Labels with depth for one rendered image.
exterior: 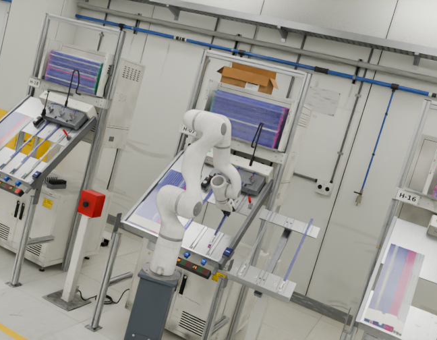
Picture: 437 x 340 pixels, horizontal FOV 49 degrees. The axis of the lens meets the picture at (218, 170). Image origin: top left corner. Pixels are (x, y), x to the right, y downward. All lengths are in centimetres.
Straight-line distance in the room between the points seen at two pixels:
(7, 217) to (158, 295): 201
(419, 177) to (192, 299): 158
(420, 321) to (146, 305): 133
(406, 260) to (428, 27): 235
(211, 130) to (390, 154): 248
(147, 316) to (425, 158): 182
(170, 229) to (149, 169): 294
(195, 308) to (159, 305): 85
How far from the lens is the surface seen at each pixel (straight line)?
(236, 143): 314
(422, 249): 287
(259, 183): 301
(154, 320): 240
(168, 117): 509
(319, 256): 456
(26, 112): 404
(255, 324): 280
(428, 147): 308
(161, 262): 232
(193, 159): 223
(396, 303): 265
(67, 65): 391
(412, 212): 309
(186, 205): 221
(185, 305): 322
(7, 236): 409
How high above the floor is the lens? 153
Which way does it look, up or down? 7 degrees down
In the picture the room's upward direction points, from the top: 16 degrees clockwise
